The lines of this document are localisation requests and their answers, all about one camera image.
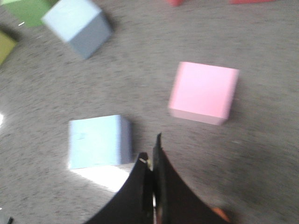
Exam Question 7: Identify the large chipped orange foam cube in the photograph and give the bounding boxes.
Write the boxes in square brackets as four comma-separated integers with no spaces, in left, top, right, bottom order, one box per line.
[212,208,230,223]

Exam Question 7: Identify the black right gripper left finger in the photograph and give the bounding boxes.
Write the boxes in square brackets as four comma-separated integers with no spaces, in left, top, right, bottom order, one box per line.
[86,152,153,224]

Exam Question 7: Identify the green foam cube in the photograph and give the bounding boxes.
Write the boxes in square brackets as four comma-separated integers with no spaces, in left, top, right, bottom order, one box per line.
[0,0,57,27]

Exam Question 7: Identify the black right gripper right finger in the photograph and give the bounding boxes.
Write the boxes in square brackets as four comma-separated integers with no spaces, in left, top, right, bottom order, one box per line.
[153,133,228,224]

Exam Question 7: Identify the smooth red foam cube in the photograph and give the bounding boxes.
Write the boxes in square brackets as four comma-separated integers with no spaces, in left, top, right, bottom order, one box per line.
[229,0,274,4]

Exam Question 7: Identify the textured red foam cube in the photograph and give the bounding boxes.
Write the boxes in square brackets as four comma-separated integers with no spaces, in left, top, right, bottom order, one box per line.
[167,0,184,7]

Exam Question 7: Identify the notched light blue foam cube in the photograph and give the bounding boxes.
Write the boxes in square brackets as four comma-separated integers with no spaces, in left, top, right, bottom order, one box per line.
[69,115,132,169]

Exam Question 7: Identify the yellow foam cube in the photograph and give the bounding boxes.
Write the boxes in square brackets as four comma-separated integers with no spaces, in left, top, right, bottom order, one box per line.
[0,31,17,64]

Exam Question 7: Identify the pink foam cube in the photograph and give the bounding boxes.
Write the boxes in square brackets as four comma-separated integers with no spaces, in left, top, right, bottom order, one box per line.
[168,62,239,125]

